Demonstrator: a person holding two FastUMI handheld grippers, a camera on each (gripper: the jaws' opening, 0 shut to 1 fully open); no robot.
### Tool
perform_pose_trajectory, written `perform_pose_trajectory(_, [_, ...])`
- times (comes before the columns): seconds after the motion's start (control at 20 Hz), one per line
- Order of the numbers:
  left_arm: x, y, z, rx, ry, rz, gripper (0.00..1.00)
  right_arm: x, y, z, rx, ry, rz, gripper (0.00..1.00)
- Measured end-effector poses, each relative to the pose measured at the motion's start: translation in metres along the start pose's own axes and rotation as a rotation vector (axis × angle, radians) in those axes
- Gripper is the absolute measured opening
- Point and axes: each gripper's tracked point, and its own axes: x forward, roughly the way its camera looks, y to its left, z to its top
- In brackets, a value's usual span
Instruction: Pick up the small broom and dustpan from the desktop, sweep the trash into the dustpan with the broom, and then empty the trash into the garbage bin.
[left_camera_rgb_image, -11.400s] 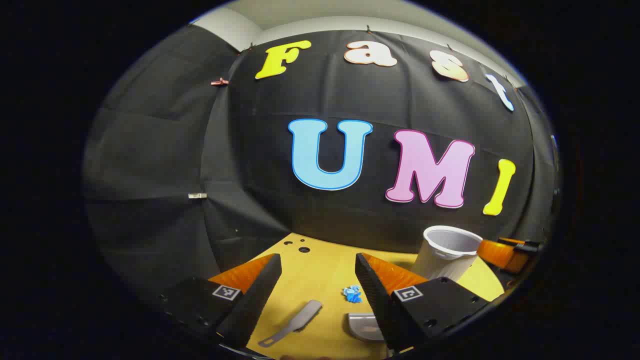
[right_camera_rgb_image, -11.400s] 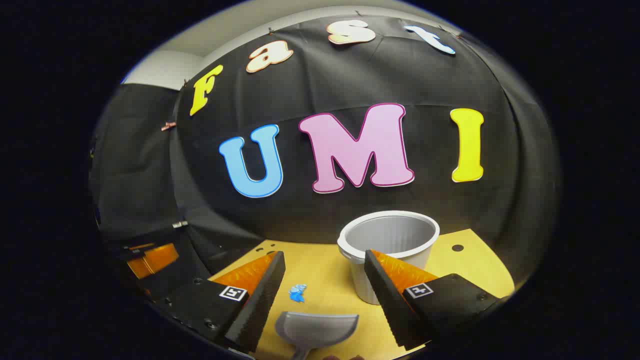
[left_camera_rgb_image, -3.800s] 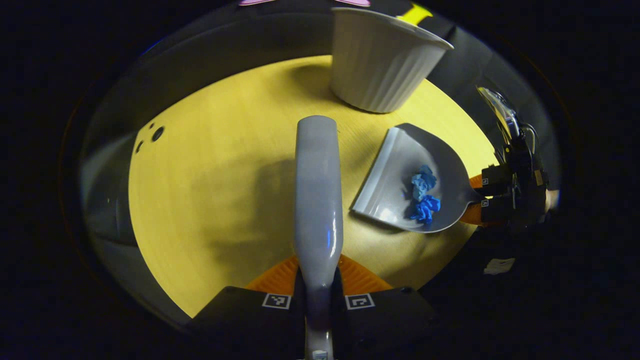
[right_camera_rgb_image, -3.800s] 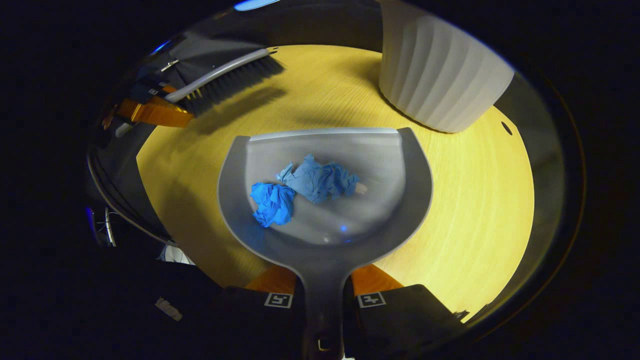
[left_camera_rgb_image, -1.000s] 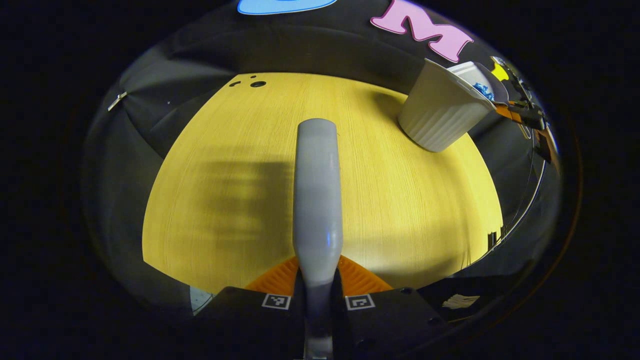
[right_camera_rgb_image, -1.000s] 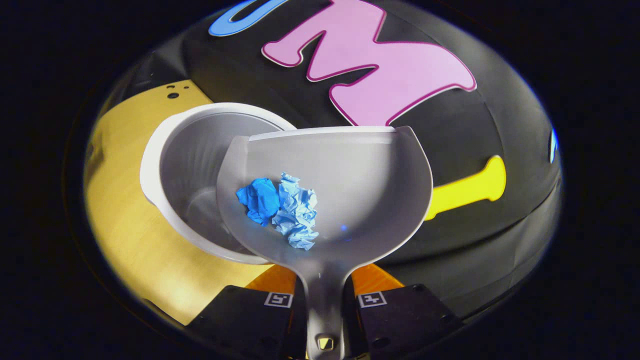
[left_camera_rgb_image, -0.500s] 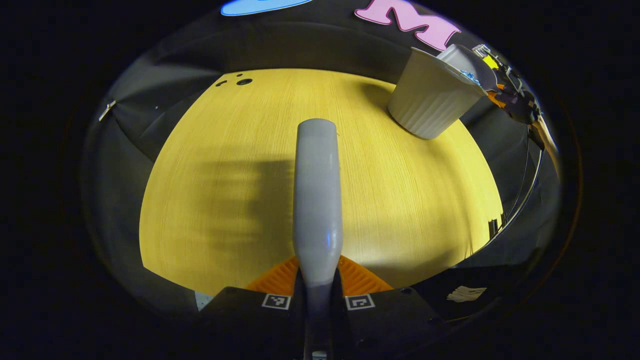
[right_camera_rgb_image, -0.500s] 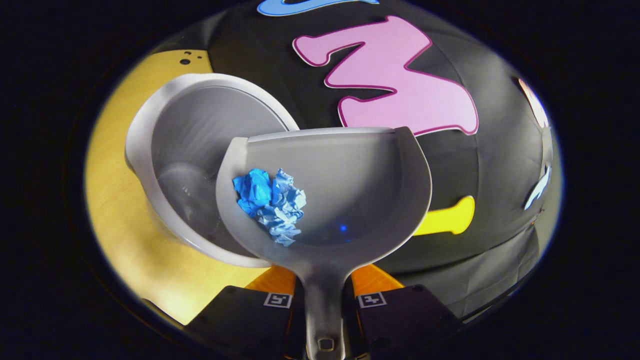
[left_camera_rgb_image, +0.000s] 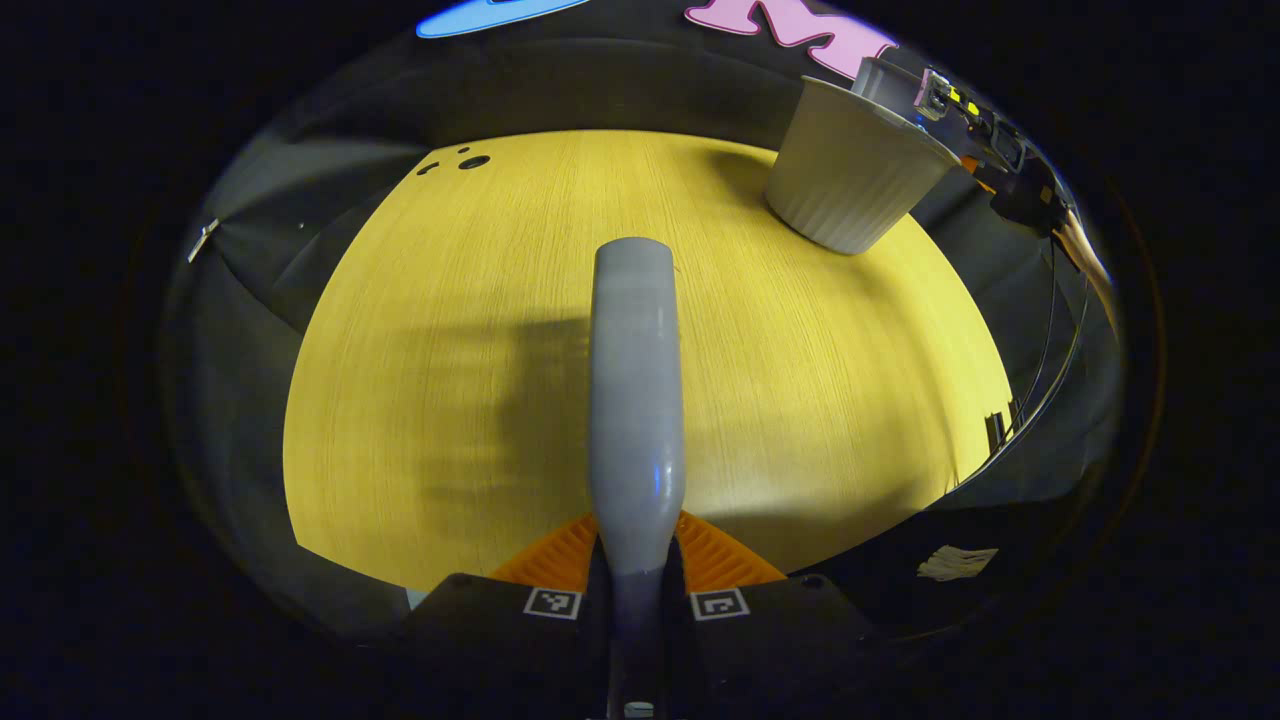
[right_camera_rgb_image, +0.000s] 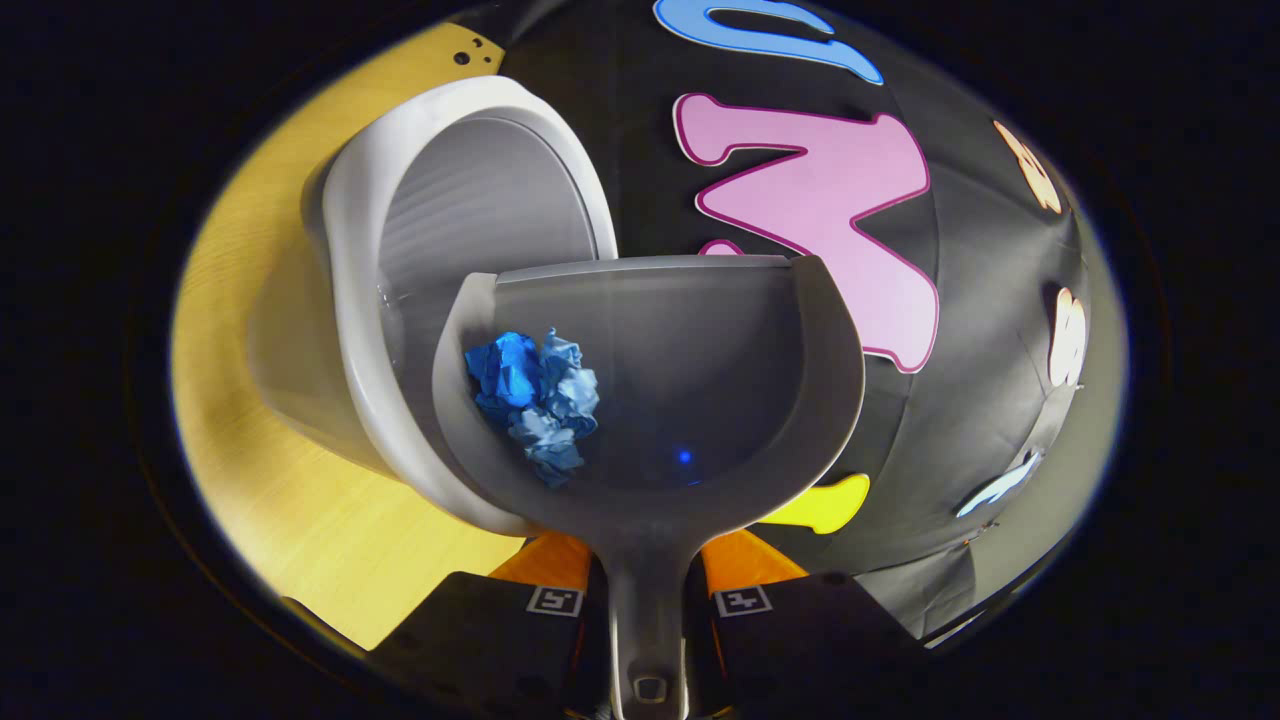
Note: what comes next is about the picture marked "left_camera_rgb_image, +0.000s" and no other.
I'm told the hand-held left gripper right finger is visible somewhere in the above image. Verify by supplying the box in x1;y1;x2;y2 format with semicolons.
665;510;883;720

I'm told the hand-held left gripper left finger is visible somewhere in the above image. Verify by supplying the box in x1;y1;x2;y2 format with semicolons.
400;512;611;720

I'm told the white ribbed garbage bin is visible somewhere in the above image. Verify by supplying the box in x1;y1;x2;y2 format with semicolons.
765;77;961;256

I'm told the small grey broom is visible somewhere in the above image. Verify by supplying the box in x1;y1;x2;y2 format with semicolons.
587;237;687;720

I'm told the white paper slip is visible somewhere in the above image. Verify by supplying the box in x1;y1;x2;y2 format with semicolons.
917;545;1000;583

